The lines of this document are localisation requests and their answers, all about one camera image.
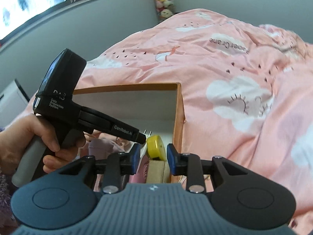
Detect orange-edged white cardboard box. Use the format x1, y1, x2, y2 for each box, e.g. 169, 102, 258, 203
72, 82, 187, 184

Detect pink printed blanket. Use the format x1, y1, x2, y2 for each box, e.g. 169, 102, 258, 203
5, 8, 313, 228

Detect hanging plush toys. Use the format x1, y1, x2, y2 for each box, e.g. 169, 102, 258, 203
152, 0, 175, 21

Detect pink fabric pouch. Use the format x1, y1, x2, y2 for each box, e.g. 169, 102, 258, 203
87, 137, 134, 191

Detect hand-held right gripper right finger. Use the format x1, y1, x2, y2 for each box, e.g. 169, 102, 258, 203
167, 144, 247, 194

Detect pink striped cloth item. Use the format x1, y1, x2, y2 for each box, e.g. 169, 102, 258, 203
136, 157, 150, 184

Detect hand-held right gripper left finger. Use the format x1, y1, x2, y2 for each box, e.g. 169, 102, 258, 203
57, 143, 142, 194

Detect white grey appliance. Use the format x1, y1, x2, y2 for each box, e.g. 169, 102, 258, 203
0, 78, 30, 125

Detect yellow round case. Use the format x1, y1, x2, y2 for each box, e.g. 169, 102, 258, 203
146, 135, 166, 158

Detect person's left hand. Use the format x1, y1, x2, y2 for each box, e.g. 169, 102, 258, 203
0, 114, 87, 175

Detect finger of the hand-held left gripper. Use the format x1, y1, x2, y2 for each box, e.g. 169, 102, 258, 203
133, 130, 148, 144

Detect purple fuzzy clothing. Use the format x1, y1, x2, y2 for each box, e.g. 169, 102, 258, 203
0, 174, 17, 228

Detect gold rectangular box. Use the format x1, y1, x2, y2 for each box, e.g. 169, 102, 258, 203
147, 160, 170, 184

